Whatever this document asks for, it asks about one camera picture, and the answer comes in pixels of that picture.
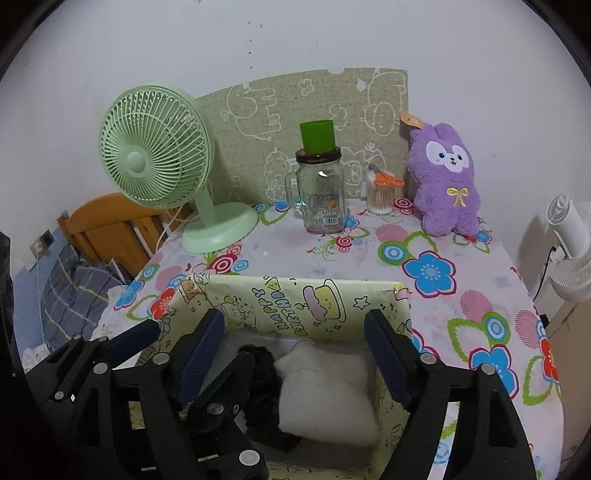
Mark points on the grey plaid bedding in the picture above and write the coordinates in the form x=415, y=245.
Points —
x=74, y=290

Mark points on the blue bedsheet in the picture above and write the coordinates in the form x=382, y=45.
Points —
x=27, y=300

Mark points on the purple plush rabbit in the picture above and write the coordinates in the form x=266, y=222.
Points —
x=445, y=198

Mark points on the black cloth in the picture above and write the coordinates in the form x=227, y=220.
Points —
x=265, y=369

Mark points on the cartoon print fabric storage box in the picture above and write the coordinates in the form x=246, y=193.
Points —
x=286, y=304

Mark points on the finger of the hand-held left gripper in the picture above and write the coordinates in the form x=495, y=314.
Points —
x=224, y=392
x=136, y=338

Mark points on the floral tablecloth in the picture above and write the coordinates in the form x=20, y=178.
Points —
x=461, y=300

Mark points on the cotton swab container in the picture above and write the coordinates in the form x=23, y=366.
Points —
x=381, y=201

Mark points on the green desk fan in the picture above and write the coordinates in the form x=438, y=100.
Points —
x=138, y=164

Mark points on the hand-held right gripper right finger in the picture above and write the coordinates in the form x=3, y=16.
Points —
x=388, y=360

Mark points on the orange scissors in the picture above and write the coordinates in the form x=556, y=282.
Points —
x=388, y=181

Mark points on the beige animal print board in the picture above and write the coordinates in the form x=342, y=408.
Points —
x=277, y=106

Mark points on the wooden bed headboard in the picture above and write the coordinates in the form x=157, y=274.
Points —
x=111, y=230

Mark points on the green plastic cup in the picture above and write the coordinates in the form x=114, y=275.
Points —
x=318, y=136

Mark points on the white clip fan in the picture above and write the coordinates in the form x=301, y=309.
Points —
x=572, y=240

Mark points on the beige cardboard box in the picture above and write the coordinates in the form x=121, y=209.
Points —
x=570, y=350

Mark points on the glass jar mug black lid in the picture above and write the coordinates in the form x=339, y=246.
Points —
x=323, y=198

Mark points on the wall socket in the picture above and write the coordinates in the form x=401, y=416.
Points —
x=41, y=243

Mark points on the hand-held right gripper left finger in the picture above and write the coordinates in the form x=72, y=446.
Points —
x=203, y=355

